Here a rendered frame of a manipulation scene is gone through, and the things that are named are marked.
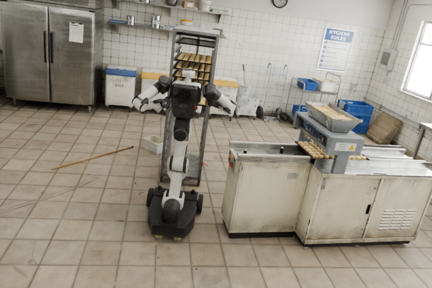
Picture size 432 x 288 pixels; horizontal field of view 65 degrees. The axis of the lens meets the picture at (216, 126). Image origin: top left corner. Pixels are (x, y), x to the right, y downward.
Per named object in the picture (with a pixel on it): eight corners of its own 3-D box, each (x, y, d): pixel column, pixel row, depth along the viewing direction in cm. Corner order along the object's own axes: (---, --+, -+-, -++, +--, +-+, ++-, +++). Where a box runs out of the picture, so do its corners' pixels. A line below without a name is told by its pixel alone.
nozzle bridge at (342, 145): (316, 143, 373) (323, 113, 362) (355, 174, 307) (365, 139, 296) (288, 141, 365) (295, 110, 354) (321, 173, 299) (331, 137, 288)
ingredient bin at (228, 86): (206, 119, 664) (211, 81, 639) (204, 110, 724) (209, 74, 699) (233, 122, 671) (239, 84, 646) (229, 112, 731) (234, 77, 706)
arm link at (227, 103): (240, 105, 321) (224, 91, 310) (232, 116, 320) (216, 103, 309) (234, 103, 331) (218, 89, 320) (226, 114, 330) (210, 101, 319)
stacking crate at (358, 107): (360, 110, 741) (363, 101, 734) (371, 116, 704) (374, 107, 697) (335, 108, 728) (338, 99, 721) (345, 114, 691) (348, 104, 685)
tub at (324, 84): (323, 87, 723) (325, 78, 717) (335, 92, 684) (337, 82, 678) (308, 85, 712) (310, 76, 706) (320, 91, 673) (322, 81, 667)
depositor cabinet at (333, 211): (369, 208, 423) (390, 146, 396) (412, 247, 358) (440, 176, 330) (274, 209, 392) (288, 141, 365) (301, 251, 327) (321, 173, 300)
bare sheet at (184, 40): (214, 48, 360) (214, 46, 360) (176, 43, 358) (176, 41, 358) (215, 42, 417) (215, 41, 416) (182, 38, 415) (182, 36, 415)
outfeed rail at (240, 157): (422, 165, 351) (424, 159, 349) (424, 166, 348) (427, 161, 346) (235, 159, 303) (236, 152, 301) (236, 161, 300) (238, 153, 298)
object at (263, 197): (281, 218, 376) (298, 143, 346) (294, 238, 344) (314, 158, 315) (219, 219, 359) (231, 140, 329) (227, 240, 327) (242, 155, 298)
